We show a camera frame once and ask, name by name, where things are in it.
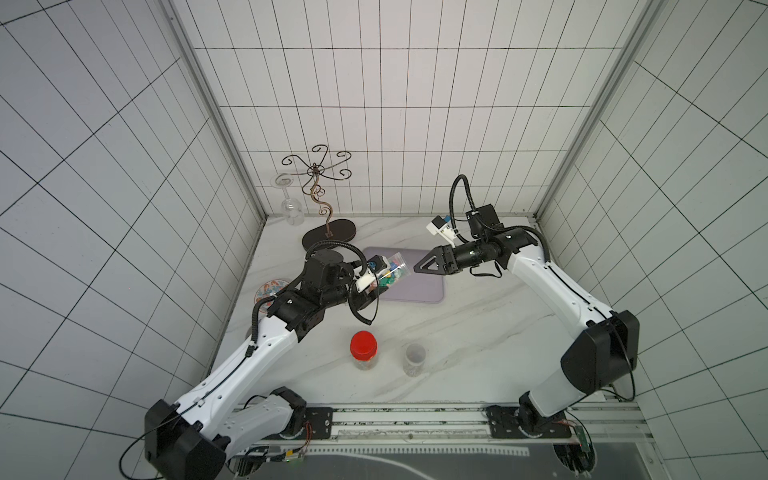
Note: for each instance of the small clear empty jar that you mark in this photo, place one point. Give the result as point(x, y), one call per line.
point(414, 359)

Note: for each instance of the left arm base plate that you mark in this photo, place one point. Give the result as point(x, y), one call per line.
point(316, 425)

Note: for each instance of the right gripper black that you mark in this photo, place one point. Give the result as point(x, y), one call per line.
point(447, 258)

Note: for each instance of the clear jar with colourful candies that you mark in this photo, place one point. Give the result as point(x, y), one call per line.
point(390, 269)

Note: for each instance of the lilac plastic tray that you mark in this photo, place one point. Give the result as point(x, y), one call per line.
point(415, 287)

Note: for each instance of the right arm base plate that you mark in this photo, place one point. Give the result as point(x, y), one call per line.
point(506, 422)

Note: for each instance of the aluminium mounting rail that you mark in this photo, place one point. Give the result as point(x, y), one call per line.
point(460, 428)

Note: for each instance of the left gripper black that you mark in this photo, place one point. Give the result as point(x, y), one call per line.
point(363, 298)

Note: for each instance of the hanging wine glass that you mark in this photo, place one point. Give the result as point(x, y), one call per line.
point(291, 208)

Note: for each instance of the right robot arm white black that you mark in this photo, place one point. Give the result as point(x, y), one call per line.
point(605, 341)

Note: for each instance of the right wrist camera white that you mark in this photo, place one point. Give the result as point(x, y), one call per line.
point(441, 226)

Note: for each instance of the red lid candy jar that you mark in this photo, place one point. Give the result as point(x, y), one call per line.
point(364, 350)

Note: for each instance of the patterned red blue bowl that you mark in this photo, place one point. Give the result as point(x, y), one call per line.
point(269, 288)

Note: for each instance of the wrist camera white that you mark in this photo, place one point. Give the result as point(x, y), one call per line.
point(441, 226)
point(366, 282)

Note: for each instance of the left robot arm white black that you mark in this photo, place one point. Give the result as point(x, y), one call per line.
point(195, 436)

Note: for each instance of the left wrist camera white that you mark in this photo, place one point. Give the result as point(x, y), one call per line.
point(366, 282)

